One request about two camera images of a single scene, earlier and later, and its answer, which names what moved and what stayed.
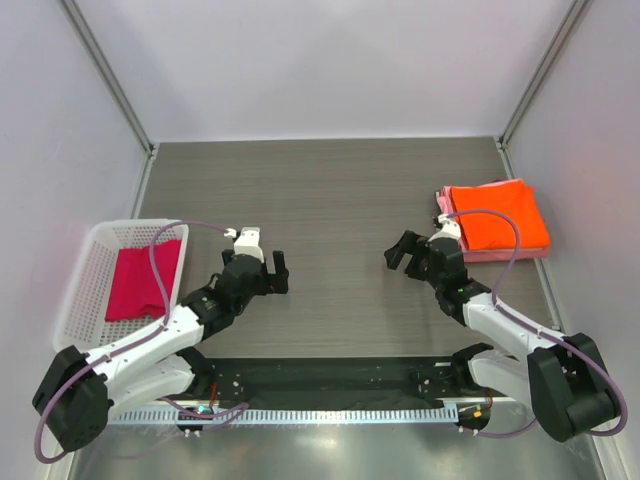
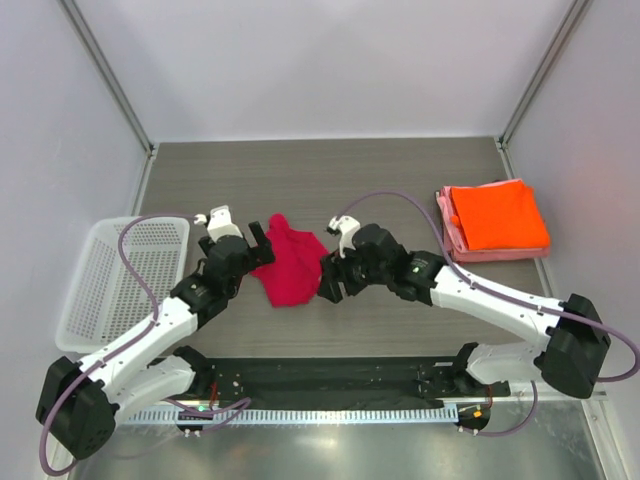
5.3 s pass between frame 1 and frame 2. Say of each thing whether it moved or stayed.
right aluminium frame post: stayed
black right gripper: moved
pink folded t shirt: stayed
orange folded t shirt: stayed
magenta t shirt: moved
